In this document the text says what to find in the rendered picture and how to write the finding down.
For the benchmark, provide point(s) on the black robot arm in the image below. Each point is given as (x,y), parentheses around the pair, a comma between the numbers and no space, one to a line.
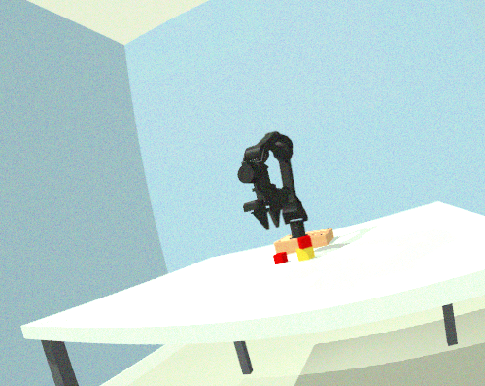
(254,170)

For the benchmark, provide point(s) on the red cube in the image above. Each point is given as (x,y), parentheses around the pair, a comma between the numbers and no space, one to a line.
(304,242)
(280,258)

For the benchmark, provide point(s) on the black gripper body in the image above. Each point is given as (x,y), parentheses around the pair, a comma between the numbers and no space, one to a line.
(262,202)

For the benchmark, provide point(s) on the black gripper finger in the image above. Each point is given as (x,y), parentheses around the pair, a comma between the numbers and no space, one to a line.
(275,214)
(262,216)

